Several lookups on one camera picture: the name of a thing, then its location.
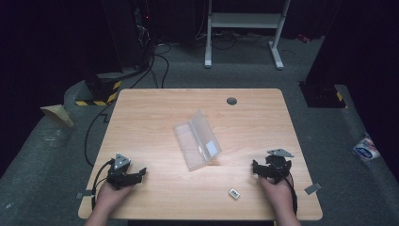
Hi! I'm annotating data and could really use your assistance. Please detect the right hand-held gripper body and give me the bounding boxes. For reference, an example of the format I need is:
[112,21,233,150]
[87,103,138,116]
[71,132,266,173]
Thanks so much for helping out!
[263,148,295,185]

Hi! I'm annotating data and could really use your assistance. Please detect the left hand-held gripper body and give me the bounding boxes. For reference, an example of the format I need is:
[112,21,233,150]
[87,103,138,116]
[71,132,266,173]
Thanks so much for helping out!
[105,153,139,190]

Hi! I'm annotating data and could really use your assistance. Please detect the person's left hand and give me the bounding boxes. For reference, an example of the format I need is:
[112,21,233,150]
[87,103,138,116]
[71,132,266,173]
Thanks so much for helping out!
[93,180,134,218]

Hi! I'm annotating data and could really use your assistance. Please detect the person's right hand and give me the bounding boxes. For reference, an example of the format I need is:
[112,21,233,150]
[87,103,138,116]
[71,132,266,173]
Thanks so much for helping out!
[259,174,296,218]

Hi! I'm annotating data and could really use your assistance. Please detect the small white eraser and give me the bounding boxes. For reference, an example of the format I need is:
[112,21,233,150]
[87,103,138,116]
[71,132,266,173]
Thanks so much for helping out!
[228,188,242,201]

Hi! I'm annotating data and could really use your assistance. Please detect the grey tape strip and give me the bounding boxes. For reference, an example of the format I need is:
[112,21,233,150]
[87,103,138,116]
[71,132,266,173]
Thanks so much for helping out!
[75,189,94,200]
[303,182,323,196]

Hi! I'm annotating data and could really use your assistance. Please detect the clear plastic pencil case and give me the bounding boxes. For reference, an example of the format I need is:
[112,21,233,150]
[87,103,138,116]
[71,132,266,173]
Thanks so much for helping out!
[172,108,223,172]

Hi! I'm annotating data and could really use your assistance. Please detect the black yellow striped stand base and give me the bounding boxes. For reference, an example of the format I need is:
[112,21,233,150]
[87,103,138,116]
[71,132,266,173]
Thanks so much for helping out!
[74,73,122,107]
[298,81,349,109]

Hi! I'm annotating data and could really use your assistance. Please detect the tan paper cone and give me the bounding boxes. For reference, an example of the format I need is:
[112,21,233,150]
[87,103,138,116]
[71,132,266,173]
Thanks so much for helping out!
[40,104,75,128]

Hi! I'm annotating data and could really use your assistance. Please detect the white blue tissue pack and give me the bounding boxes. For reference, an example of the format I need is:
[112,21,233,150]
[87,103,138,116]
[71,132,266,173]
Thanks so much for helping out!
[352,134,381,162]

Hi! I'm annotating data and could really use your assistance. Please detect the black computer tower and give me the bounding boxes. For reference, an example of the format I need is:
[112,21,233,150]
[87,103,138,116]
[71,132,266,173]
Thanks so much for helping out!
[102,0,154,71]

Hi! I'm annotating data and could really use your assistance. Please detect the white metal stand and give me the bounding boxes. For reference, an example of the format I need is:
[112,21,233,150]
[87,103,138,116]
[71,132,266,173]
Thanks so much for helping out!
[203,0,292,71]

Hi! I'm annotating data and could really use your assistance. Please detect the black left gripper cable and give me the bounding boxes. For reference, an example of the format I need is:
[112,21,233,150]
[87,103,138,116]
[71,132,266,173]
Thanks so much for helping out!
[90,158,115,211]

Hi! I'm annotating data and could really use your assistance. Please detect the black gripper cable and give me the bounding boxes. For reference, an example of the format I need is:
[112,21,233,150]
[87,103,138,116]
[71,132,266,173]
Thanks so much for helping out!
[273,162,298,217]
[90,158,115,211]

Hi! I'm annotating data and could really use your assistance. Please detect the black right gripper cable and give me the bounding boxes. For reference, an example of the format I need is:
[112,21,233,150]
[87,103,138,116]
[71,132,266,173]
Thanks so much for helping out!
[273,162,298,217]

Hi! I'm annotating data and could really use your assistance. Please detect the black floor cable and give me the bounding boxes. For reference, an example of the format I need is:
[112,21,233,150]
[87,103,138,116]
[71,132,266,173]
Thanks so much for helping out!
[83,43,171,168]

